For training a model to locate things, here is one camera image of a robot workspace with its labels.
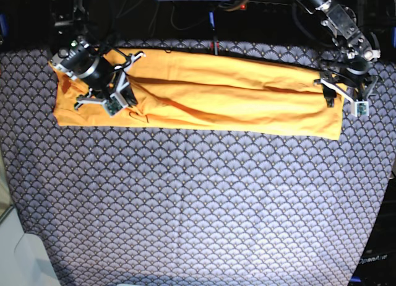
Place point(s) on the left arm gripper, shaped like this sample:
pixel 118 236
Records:
pixel 358 50

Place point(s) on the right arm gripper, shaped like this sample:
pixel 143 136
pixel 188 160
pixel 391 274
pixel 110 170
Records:
pixel 108 85

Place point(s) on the yellow T-shirt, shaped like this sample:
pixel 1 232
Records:
pixel 178 90

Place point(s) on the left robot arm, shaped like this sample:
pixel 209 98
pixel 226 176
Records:
pixel 309 6

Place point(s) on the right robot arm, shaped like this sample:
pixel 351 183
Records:
pixel 71 21

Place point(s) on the red black table clamp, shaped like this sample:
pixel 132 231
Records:
pixel 214 45

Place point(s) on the blue fan-pattern tablecloth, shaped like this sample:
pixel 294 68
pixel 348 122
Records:
pixel 183 207

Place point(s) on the black OpenArm case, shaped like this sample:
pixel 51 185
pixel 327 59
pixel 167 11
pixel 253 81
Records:
pixel 377 264

